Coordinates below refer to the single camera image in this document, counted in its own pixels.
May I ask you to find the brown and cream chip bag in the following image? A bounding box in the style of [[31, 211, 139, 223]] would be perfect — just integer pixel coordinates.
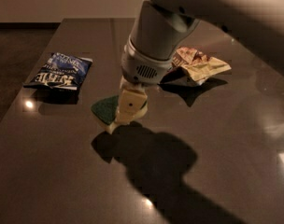
[[160, 47, 231, 87]]

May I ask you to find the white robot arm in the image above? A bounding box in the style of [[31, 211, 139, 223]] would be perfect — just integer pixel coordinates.
[[116, 0, 284, 124]]

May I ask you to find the blue chip bag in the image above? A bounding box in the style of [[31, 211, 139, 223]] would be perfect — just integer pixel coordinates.
[[23, 52, 92, 91]]

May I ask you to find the green and white sponge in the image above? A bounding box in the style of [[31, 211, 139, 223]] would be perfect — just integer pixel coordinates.
[[91, 94, 149, 134]]

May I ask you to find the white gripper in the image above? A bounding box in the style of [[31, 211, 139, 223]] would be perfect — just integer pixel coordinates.
[[115, 43, 176, 124]]

